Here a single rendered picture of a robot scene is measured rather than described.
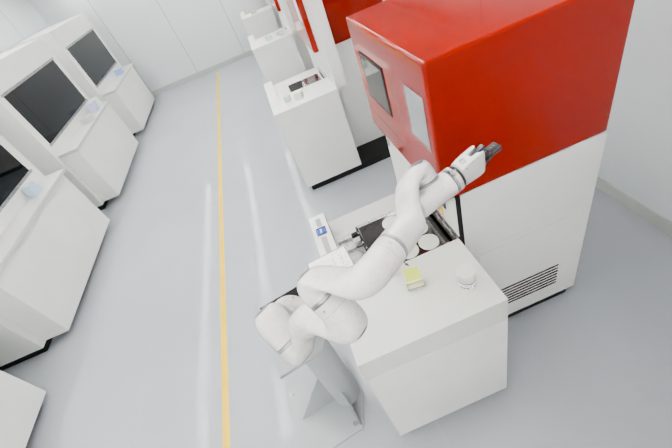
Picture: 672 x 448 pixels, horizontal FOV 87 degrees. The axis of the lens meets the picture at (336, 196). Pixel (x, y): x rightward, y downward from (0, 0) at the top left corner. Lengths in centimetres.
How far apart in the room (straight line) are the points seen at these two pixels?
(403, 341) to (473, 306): 30
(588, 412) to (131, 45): 938
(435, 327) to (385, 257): 65
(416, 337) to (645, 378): 142
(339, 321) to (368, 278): 17
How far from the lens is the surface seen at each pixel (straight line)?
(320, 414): 252
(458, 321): 149
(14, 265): 410
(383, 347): 148
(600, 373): 253
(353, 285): 88
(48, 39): 744
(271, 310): 130
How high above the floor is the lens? 228
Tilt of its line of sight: 39 degrees down
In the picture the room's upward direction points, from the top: 22 degrees counter-clockwise
